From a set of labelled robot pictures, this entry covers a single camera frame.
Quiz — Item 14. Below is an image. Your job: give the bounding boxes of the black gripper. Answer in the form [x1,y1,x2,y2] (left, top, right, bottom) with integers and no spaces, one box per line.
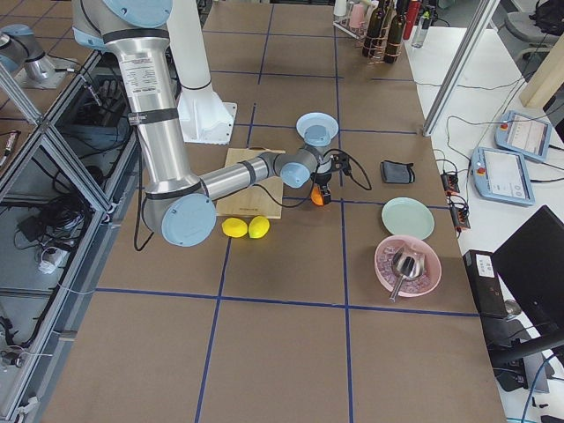
[310,160,333,206]

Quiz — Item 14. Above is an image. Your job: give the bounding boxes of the orange fruit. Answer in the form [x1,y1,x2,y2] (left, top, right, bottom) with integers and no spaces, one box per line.
[310,186,325,206]

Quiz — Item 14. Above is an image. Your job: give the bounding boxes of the light blue plate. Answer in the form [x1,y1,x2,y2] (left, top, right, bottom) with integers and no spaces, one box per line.
[296,112,339,139]

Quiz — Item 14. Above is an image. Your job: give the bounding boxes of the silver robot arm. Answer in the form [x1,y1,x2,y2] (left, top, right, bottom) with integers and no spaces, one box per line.
[72,1,338,247]

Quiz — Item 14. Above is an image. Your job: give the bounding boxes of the light green plate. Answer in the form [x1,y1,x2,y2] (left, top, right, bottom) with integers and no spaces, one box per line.
[382,197,435,240]

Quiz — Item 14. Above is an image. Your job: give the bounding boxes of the wooden cutting board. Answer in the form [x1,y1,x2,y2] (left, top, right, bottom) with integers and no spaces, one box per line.
[216,147,284,219]

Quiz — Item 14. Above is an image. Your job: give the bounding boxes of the dark grey folded cloth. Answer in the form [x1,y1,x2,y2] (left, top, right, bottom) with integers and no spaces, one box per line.
[380,160,415,184]

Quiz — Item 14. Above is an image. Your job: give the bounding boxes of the yellow lemon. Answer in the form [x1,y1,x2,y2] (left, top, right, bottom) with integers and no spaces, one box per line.
[248,216,271,239]
[221,218,248,238]

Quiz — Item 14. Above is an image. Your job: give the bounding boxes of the clear ice cubes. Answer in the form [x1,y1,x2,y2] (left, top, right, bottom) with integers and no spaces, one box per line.
[374,235,442,298]

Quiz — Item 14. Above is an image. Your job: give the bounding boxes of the pink bowl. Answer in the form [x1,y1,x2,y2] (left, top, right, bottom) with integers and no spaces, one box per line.
[374,235,442,301]

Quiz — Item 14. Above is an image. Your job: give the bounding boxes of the metal ice scoop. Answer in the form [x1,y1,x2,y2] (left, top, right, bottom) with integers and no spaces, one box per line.
[389,248,426,302]

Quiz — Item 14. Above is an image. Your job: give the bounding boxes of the orange electronics board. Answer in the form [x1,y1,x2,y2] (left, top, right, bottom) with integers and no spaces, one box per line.
[441,172,460,196]

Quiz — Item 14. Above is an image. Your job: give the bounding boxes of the dark wine bottle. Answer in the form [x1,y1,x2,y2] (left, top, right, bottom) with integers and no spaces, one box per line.
[383,0,408,64]
[362,1,386,57]

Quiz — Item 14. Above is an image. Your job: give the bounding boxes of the black desktop box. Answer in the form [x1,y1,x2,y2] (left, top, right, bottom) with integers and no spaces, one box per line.
[464,249,508,319]

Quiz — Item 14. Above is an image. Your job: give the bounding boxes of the blue teach pendant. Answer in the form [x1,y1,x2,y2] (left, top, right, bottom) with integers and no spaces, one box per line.
[494,110,553,163]
[471,146,535,206]

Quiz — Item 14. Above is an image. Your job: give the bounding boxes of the grey water bottle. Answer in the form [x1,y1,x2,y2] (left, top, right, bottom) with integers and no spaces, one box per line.
[412,11,432,48]

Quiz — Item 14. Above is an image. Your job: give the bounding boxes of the red bottle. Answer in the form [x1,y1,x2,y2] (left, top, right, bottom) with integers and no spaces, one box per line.
[403,0,422,41]

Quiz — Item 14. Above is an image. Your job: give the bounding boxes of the black computer monitor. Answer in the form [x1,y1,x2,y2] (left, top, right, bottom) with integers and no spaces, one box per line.
[490,205,563,367]

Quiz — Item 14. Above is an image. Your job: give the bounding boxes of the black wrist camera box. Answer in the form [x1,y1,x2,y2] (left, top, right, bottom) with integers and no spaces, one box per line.
[330,152,352,177]

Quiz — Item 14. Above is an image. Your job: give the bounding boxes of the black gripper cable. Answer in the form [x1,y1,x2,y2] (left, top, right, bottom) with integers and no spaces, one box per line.
[250,148,374,209]

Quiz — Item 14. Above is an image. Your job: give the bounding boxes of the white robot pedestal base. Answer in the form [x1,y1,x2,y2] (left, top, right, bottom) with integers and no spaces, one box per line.
[167,0,237,145]

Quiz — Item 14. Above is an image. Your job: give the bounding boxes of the copper wire bottle rack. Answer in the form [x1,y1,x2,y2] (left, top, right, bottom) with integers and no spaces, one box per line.
[362,1,407,64]

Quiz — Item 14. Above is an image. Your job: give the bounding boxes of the aluminium frame post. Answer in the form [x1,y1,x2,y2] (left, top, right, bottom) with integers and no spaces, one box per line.
[422,0,501,137]

